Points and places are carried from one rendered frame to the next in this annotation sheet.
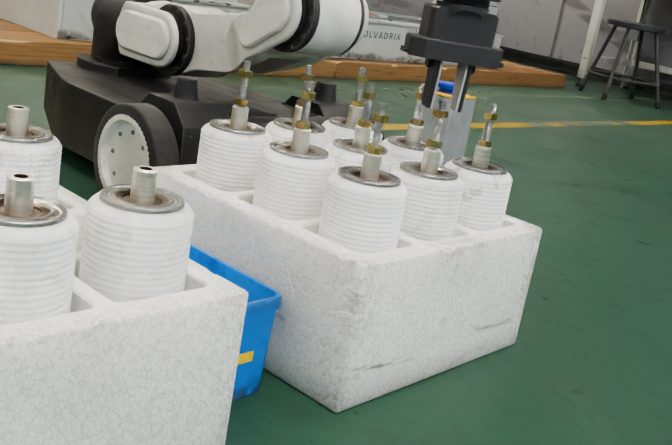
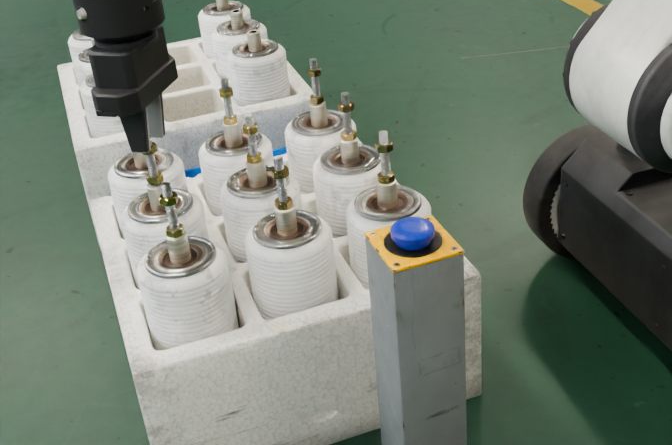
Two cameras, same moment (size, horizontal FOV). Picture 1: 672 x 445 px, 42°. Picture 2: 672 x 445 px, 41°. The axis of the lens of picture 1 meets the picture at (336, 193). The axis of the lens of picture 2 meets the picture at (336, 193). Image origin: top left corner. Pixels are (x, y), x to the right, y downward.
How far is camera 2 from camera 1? 1.93 m
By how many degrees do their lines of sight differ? 109
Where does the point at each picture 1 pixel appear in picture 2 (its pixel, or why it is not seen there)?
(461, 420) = (62, 375)
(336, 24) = (592, 100)
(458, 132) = (382, 304)
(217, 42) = not seen: outside the picture
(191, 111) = (589, 157)
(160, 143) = (536, 168)
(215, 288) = (85, 140)
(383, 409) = (106, 333)
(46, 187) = (235, 85)
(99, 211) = not seen: hidden behind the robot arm
